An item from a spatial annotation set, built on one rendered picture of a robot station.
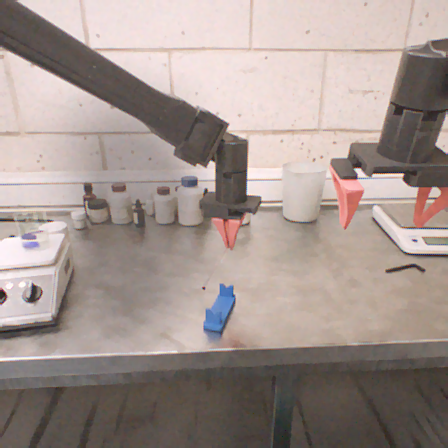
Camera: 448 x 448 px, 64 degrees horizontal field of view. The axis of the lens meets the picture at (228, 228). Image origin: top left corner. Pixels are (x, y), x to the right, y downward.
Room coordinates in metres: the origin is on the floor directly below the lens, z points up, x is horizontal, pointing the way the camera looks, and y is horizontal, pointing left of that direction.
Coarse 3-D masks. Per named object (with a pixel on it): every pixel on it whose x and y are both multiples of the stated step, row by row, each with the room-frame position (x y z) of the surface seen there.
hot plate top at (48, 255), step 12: (12, 240) 0.65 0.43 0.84; (60, 240) 0.65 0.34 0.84; (0, 252) 0.59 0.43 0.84; (12, 252) 0.59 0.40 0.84; (24, 252) 0.59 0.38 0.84; (36, 252) 0.59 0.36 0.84; (48, 252) 0.59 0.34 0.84; (0, 264) 0.55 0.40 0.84; (12, 264) 0.55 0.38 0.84; (24, 264) 0.55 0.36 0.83; (36, 264) 0.56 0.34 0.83
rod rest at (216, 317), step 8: (224, 288) 0.56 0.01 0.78; (232, 288) 0.56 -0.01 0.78; (224, 296) 0.56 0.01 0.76; (232, 296) 0.56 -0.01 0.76; (216, 304) 0.54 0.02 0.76; (224, 304) 0.54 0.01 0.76; (232, 304) 0.54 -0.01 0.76; (208, 312) 0.49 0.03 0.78; (216, 312) 0.48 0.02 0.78; (224, 312) 0.52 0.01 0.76; (208, 320) 0.49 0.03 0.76; (216, 320) 0.48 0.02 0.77; (224, 320) 0.49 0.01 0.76; (208, 328) 0.48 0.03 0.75; (216, 328) 0.48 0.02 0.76
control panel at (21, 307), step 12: (36, 276) 0.55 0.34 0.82; (48, 276) 0.55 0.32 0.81; (12, 288) 0.52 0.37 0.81; (24, 288) 0.52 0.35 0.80; (48, 288) 0.53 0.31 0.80; (12, 300) 0.50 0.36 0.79; (48, 300) 0.51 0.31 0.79; (0, 312) 0.48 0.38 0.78; (12, 312) 0.49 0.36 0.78; (24, 312) 0.49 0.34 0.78; (36, 312) 0.49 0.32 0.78
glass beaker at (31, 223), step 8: (16, 208) 0.63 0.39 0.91; (24, 208) 0.64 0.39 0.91; (32, 208) 0.64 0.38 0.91; (40, 208) 0.64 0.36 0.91; (16, 216) 0.62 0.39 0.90; (24, 216) 0.63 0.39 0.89; (32, 216) 0.64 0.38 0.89; (40, 216) 0.61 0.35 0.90; (16, 224) 0.60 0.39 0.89; (24, 224) 0.59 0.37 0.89; (32, 224) 0.60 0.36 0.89; (40, 224) 0.61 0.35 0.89; (24, 232) 0.59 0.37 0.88; (32, 232) 0.60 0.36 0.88; (40, 232) 0.61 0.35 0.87; (48, 232) 0.63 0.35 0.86; (24, 240) 0.60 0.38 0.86; (32, 240) 0.60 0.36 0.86; (40, 240) 0.60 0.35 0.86; (48, 240) 0.62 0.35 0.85; (24, 248) 0.60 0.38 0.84; (32, 248) 0.60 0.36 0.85; (40, 248) 0.60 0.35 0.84
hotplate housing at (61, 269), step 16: (64, 256) 0.62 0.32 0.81; (0, 272) 0.55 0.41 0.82; (16, 272) 0.55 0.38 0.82; (32, 272) 0.55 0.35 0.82; (48, 272) 0.56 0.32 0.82; (64, 272) 0.60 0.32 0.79; (64, 288) 0.58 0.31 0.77; (0, 320) 0.48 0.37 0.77; (16, 320) 0.48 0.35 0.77; (32, 320) 0.48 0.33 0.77; (48, 320) 0.49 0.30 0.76
